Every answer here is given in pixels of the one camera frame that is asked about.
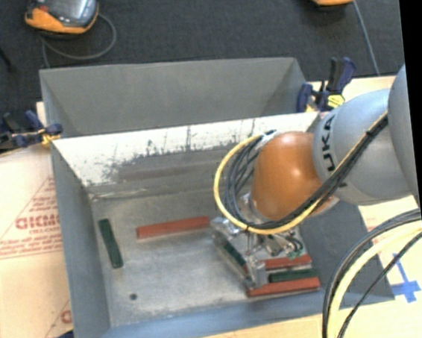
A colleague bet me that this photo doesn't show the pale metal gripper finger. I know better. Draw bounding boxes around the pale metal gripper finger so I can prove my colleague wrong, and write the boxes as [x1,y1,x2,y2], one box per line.
[242,257,268,291]
[210,215,242,243]

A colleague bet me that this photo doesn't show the dark green block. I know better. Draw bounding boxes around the dark green block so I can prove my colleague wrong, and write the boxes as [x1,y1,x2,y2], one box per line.
[268,266,319,284]
[221,236,248,271]
[97,216,125,271]

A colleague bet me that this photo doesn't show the red-brown flat block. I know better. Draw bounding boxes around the red-brown flat block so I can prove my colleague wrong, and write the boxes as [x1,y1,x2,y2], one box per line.
[262,254,312,272]
[244,276,323,300]
[134,216,212,241]

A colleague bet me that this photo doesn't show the grey metal bin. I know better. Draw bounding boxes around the grey metal bin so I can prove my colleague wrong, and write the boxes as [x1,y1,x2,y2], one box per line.
[38,34,398,338]

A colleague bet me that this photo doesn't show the brown cardboard board red print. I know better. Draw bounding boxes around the brown cardboard board red print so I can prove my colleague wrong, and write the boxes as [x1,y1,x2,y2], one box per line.
[0,141,76,338]

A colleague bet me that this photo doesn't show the black cylinder on white bracket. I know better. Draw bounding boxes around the black cylinder on white bracket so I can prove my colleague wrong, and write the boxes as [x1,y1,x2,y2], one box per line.
[274,231,305,257]

